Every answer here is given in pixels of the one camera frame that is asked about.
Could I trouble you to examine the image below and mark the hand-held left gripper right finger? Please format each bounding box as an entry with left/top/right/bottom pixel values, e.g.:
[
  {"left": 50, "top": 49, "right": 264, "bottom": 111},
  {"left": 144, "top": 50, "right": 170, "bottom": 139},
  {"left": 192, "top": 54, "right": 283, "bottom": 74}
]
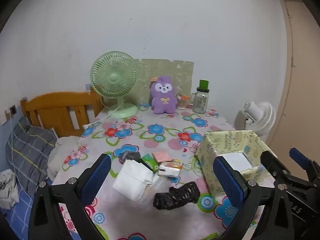
[{"left": 212, "top": 155, "right": 294, "bottom": 240}]

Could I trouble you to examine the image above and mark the clear plastic bag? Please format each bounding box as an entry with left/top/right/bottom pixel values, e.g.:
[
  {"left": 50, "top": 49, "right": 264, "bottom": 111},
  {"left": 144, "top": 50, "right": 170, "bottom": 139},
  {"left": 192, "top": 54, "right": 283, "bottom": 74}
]
[{"left": 139, "top": 174, "right": 173, "bottom": 205}]

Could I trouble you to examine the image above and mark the crumpled white grey cloth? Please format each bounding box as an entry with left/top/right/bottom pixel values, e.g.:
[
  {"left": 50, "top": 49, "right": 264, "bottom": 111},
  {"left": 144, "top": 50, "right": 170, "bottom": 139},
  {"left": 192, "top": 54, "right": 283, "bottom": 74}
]
[{"left": 0, "top": 170, "right": 19, "bottom": 209}]

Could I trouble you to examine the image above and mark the blue checked bed sheet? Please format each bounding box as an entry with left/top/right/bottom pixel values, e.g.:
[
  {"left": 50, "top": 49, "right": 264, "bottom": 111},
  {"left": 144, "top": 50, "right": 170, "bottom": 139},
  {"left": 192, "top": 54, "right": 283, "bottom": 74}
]
[{"left": 0, "top": 187, "right": 38, "bottom": 240}]

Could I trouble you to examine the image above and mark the white standing fan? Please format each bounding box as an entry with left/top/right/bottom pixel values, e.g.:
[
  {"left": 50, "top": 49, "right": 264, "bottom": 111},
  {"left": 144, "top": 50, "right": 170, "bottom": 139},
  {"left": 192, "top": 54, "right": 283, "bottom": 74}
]
[{"left": 234, "top": 101, "right": 277, "bottom": 144}]

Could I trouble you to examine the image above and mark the small toothpick jar orange lid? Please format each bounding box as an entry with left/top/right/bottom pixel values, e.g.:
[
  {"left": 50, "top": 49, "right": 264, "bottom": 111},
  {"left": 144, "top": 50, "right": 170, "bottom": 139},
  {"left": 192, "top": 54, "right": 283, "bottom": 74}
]
[{"left": 177, "top": 92, "right": 190, "bottom": 110}]

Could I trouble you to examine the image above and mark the printed snack packet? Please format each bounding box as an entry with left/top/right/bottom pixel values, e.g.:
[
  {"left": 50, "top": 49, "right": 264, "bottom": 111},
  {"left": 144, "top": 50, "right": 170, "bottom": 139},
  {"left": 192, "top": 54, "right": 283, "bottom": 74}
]
[{"left": 157, "top": 159, "right": 184, "bottom": 178}]

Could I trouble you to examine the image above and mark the green desk fan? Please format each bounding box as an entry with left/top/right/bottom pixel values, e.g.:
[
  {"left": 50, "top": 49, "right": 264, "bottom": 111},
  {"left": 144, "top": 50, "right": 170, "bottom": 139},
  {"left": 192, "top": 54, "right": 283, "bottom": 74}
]
[{"left": 90, "top": 51, "right": 139, "bottom": 119}]

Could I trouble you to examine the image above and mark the green printed board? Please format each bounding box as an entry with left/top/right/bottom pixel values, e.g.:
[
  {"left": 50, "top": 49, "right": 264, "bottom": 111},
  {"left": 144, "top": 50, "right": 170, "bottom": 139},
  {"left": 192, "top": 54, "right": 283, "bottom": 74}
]
[{"left": 132, "top": 59, "right": 195, "bottom": 105}]

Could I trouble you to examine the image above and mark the grey plaid pillow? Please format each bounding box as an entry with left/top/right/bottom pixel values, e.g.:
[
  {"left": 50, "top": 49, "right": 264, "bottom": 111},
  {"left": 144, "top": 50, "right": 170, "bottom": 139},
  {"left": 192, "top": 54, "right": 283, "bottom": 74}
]
[{"left": 5, "top": 116, "right": 58, "bottom": 197}]

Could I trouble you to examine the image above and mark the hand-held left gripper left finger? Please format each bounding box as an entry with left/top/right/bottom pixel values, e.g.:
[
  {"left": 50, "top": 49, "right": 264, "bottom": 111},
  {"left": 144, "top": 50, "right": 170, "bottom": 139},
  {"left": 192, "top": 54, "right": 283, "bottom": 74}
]
[{"left": 28, "top": 153, "right": 112, "bottom": 240}]

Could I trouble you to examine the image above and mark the pink packet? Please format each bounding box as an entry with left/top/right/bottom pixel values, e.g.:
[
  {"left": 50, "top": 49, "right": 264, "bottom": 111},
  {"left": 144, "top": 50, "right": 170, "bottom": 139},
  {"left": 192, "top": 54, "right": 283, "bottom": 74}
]
[{"left": 152, "top": 150, "right": 173, "bottom": 162}]

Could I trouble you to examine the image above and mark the purple plush toy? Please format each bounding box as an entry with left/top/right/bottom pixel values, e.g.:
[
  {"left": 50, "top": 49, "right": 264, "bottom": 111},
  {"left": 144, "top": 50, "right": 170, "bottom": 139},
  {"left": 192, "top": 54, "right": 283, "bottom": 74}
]
[{"left": 149, "top": 75, "right": 178, "bottom": 114}]

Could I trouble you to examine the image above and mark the white soft pack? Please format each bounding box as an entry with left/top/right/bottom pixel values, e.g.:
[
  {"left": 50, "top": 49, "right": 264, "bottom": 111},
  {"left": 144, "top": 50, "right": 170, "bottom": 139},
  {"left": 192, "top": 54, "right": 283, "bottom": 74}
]
[{"left": 112, "top": 159, "right": 154, "bottom": 202}]

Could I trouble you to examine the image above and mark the green orange snack packet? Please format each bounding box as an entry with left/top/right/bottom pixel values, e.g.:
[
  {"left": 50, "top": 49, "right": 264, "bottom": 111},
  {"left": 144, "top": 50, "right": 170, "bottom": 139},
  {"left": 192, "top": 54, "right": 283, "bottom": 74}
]
[{"left": 140, "top": 154, "right": 160, "bottom": 173}]

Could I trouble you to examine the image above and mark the glass jar with green lid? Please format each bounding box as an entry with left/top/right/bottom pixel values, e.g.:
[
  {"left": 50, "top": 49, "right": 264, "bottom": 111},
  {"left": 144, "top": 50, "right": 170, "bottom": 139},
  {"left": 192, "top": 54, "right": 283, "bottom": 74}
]
[{"left": 191, "top": 79, "right": 210, "bottom": 114}]

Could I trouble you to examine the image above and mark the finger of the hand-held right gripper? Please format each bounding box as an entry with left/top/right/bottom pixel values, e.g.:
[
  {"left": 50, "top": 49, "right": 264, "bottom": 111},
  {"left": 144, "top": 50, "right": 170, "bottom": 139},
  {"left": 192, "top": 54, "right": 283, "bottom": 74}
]
[
  {"left": 260, "top": 150, "right": 292, "bottom": 188},
  {"left": 289, "top": 147, "right": 320, "bottom": 180}
]

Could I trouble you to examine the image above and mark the white fan power cord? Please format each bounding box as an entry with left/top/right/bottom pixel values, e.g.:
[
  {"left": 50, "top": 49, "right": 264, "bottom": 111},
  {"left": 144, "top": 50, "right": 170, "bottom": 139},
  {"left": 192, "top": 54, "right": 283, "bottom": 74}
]
[{"left": 82, "top": 105, "right": 120, "bottom": 130}]

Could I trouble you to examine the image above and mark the black plastic bag roll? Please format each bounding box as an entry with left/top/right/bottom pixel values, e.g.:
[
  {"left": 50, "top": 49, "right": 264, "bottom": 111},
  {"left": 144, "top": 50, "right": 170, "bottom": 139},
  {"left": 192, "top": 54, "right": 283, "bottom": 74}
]
[{"left": 153, "top": 181, "right": 201, "bottom": 211}]

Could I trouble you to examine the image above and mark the yellow printed fabric storage box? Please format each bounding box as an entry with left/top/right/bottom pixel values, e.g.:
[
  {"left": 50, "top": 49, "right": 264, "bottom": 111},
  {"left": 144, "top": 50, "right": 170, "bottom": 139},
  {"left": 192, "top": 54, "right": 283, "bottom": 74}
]
[{"left": 195, "top": 129, "right": 278, "bottom": 197}]

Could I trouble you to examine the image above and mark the beige door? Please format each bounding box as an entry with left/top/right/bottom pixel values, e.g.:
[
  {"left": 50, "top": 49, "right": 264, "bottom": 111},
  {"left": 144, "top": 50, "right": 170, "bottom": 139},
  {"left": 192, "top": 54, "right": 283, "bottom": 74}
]
[{"left": 262, "top": 0, "right": 320, "bottom": 180}]

